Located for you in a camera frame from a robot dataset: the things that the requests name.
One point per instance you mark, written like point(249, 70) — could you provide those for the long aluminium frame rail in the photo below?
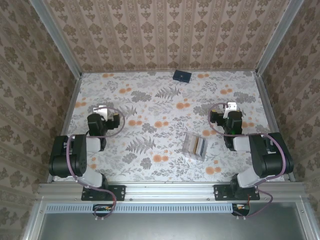
point(170, 191)

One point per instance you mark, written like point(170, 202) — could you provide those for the dark blue plastic card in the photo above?
point(202, 147)

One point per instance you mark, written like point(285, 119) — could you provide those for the aluminium side rail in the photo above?
point(266, 100)
point(72, 100)

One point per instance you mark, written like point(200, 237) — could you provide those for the grey metal sheet panel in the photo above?
point(162, 227)

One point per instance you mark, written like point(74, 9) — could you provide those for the dark blue card holder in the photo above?
point(182, 76)

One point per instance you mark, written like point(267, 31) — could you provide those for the thin aluminium frame rail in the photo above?
point(125, 72)

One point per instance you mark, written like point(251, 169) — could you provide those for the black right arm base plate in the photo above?
point(221, 192)

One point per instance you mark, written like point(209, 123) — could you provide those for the aluminium frame post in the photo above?
point(277, 37)
point(58, 40)

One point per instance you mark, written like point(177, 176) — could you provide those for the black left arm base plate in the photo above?
point(117, 192)

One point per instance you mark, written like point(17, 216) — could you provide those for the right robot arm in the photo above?
point(270, 160)

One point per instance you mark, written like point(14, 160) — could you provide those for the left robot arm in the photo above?
point(80, 160)

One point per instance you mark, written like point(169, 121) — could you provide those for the aluminium outer frame bar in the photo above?
point(33, 220)
point(306, 220)

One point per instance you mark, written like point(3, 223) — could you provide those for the clear acrylic card box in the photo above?
point(187, 147)

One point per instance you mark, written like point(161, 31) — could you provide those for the gold plastic card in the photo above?
point(193, 146)

